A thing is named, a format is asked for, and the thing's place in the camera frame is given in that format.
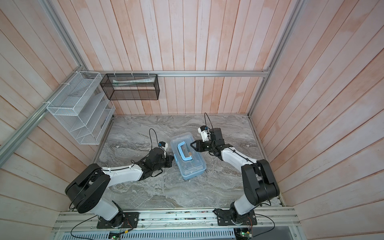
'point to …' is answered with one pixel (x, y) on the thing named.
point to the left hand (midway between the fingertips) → (174, 160)
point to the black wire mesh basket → (131, 86)
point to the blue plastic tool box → (191, 163)
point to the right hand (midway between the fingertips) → (193, 144)
